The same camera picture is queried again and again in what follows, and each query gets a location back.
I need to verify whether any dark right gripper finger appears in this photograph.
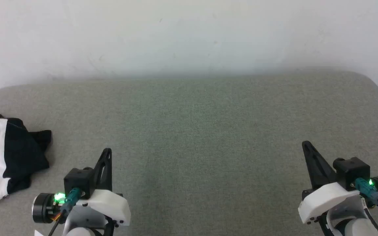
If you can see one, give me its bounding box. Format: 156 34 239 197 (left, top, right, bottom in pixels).
302 141 337 190

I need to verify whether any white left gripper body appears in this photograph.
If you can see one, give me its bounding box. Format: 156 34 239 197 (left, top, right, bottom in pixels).
77 189 131 227

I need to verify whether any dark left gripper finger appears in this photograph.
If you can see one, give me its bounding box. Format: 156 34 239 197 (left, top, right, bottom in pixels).
93 148 113 191

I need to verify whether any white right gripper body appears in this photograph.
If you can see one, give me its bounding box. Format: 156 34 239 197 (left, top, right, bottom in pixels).
298 182 369 225

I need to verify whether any grey-green fabric sofa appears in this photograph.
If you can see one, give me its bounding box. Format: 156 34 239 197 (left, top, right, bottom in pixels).
0 68 378 236

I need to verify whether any left teal-plug black cable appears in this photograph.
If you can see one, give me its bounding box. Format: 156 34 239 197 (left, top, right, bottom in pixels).
47 187 82 236

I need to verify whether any teal-plug black cable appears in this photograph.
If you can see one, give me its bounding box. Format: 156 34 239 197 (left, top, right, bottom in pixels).
354 178 378 217
47 187 82 236

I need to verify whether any right teal-plug black cable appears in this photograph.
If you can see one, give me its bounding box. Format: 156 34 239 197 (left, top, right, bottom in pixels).
354 178 378 217

